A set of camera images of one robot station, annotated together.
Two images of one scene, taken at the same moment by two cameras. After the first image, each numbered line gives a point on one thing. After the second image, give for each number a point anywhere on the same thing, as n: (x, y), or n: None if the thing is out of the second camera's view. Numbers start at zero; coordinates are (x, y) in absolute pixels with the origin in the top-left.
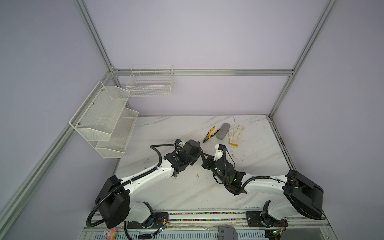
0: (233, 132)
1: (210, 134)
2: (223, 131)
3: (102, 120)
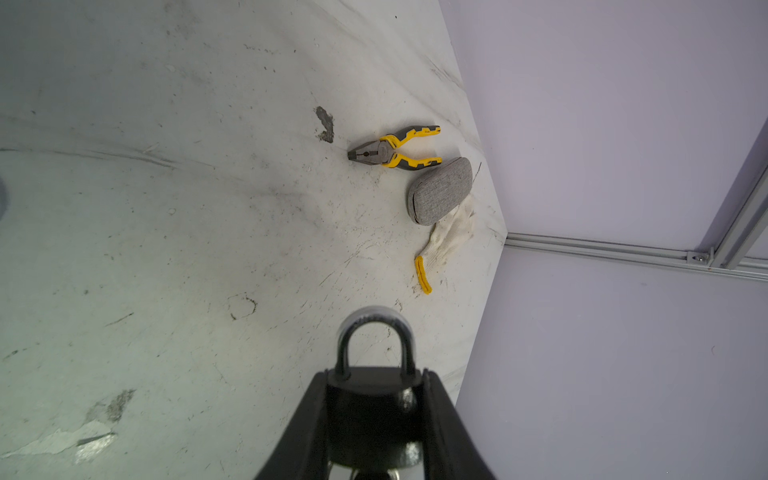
0: (450, 234)
1: (380, 151)
2: (436, 192)
3: None
